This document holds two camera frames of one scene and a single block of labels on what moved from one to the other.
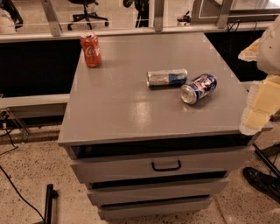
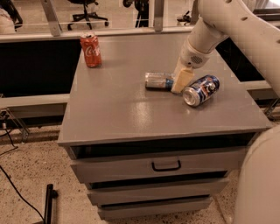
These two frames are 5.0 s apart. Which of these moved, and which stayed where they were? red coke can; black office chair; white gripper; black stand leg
Moved: white gripper
Stayed: black office chair; red coke can; black stand leg
